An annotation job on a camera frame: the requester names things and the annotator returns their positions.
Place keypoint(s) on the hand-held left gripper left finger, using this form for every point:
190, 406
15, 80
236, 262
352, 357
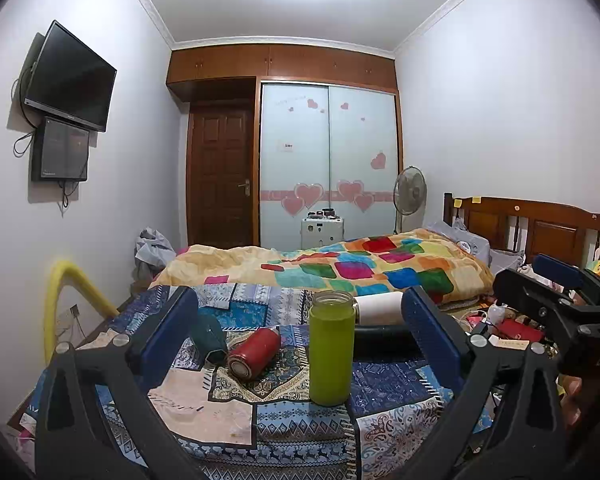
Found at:
172, 332

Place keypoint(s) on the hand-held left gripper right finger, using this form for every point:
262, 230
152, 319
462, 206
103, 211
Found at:
430, 337

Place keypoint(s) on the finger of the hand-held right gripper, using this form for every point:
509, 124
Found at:
530, 297
557, 271

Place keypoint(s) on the red metal can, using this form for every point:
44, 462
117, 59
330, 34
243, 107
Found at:
254, 352

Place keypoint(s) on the dark green cup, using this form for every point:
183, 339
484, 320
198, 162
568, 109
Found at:
210, 342

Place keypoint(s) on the black cup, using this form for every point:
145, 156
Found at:
382, 340

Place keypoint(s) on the person's right hand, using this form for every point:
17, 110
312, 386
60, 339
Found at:
572, 400

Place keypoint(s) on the red flat box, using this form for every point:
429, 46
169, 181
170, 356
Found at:
520, 331

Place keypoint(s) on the brown wooden headboard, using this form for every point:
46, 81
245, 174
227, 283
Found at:
545, 230

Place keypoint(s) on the white flat box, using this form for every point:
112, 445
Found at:
510, 343

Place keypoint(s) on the white paper roll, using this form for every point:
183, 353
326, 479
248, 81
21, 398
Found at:
380, 308

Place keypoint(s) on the grey clothes pile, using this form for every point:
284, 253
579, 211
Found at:
152, 255

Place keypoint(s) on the grey pillow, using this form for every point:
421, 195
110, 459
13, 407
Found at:
462, 242

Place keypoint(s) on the yellow foam tube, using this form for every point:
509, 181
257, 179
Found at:
65, 280

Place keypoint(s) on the colourful checked quilt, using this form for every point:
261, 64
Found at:
290, 265

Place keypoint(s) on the standing electric fan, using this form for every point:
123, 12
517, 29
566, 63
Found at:
410, 192

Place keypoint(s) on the small white cabinet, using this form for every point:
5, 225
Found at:
322, 234

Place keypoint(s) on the patterned blue blanket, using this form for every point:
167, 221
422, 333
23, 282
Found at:
290, 435

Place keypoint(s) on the brown wooden door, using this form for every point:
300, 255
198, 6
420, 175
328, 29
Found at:
221, 175

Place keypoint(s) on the glass wardrobe with heart stickers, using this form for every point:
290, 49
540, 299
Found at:
327, 160

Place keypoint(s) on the brown overhead cabinet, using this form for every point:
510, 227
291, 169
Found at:
280, 62

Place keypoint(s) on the wall socket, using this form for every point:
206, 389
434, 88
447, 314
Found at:
69, 312

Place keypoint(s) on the small black wall monitor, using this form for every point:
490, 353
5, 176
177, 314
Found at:
60, 150

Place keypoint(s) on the wall-mounted black television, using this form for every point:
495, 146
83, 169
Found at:
70, 77

